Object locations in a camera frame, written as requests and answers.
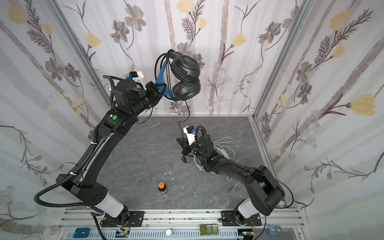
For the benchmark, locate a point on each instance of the mint green headphones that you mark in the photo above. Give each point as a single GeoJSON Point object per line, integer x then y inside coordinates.
{"type": "Point", "coordinates": [218, 150]}

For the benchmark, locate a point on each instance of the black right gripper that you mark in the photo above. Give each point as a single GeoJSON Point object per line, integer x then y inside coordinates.
{"type": "Point", "coordinates": [184, 145]}

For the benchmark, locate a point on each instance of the black corrugated left conduit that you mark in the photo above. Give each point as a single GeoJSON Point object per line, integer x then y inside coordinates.
{"type": "Point", "coordinates": [67, 183]}

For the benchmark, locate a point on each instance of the blue box on rail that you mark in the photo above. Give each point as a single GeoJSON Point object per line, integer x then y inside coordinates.
{"type": "Point", "coordinates": [81, 233]}

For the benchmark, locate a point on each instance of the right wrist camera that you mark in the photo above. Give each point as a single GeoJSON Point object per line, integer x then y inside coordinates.
{"type": "Point", "coordinates": [190, 132]}

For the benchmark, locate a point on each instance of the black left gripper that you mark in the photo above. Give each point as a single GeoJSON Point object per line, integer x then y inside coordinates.
{"type": "Point", "coordinates": [153, 91]}

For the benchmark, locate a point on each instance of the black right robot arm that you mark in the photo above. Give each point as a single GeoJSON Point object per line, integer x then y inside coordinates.
{"type": "Point", "coordinates": [265, 192]}

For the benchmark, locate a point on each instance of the left corner aluminium profile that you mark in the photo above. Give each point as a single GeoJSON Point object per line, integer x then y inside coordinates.
{"type": "Point", "coordinates": [77, 48]}

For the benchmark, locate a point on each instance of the black blue headphones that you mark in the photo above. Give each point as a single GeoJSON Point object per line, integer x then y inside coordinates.
{"type": "Point", "coordinates": [177, 76]}

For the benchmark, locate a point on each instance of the blue grey box right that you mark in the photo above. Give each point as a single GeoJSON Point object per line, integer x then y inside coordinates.
{"type": "Point", "coordinates": [274, 230]}

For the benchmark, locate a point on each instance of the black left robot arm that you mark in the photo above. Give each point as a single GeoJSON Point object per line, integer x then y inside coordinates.
{"type": "Point", "coordinates": [114, 127]}

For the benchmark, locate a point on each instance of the corner aluminium profile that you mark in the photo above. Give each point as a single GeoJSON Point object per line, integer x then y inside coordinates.
{"type": "Point", "coordinates": [287, 47]}
{"type": "Point", "coordinates": [77, 48]}

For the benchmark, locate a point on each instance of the aluminium mounting rail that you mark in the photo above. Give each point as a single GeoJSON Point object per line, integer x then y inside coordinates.
{"type": "Point", "coordinates": [185, 225]}

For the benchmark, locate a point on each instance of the white round cap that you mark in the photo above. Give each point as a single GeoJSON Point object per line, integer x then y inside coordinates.
{"type": "Point", "coordinates": [169, 232]}

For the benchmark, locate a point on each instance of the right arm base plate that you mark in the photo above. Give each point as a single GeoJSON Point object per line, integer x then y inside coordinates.
{"type": "Point", "coordinates": [230, 218]}

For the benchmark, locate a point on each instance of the right corner aluminium profile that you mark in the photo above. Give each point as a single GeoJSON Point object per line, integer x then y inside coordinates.
{"type": "Point", "coordinates": [287, 47]}

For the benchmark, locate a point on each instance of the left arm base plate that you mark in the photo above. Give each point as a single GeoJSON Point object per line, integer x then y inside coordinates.
{"type": "Point", "coordinates": [133, 219]}

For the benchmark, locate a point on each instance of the small orange cap bottle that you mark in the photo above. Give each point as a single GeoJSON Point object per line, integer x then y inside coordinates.
{"type": "Point", "coordinates": [162, 187]}

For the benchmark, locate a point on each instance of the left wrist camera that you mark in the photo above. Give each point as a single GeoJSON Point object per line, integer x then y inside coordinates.
{"type": "Point", "coordinates": [137, 76]}

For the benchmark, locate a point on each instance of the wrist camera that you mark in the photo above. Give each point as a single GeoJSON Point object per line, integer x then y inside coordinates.
{"type": "Point", "coordinates": [190, 132]}
{"type": "Point", "coordinates": [137, 76]}

